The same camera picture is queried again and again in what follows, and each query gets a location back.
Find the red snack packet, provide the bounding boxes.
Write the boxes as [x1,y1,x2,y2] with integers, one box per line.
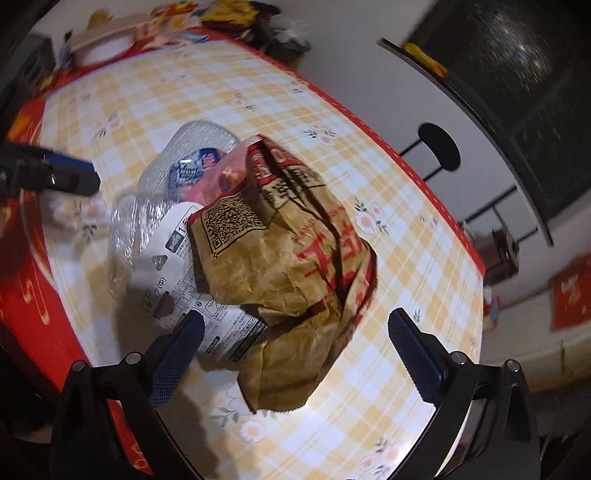
[164,0,199,19]

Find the yellow plaid tablecloth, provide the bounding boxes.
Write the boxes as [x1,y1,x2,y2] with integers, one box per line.
[18,28,488,480]

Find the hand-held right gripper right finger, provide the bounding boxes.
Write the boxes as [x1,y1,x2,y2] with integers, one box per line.
[387,308,541,480]

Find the black window sill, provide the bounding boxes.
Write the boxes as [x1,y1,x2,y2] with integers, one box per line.
[378,38,555,247]

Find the black metal rack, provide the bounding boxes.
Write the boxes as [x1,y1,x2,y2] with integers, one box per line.
[462,191,541,241]

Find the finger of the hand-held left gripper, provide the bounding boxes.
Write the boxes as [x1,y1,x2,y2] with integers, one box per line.
[0,162,100,195]
[0,143,94,171]

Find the white labelled plastic package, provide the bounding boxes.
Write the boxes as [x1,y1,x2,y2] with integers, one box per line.
[107,121,271,365]

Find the blue pink snack bag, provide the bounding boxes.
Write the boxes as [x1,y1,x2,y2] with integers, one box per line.
[167,147,250,195]

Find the white bowl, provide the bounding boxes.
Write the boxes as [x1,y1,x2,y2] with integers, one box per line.
[76,34,134,65]

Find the colourful shopping bag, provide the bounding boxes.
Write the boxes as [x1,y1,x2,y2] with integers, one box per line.
[484,298,502,330]

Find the red printed cloth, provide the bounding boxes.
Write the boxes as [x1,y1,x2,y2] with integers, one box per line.
[549,256,591,330]

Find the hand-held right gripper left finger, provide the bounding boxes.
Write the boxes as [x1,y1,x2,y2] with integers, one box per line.
[50,310,218,480]

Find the brown pressure cooker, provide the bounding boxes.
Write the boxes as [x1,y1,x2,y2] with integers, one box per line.
[485,228,520,282]

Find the crumpled clear plastic bags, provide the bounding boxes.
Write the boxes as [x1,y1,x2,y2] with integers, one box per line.
[270,14,308,38]

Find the yellow snack packet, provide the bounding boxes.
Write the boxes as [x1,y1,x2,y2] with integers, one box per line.
[403,42,448,78]

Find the dark window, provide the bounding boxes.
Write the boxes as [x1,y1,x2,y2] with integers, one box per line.
[406,0,591,222]

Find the black round chair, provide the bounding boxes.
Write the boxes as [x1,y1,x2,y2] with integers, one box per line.
[399,122,462,185]

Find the yellow brown snack bag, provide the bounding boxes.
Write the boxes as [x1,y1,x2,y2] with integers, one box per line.
[203,0,259,24]

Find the brown paper bag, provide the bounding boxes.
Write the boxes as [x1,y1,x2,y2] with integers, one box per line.
[189,134,378,414]

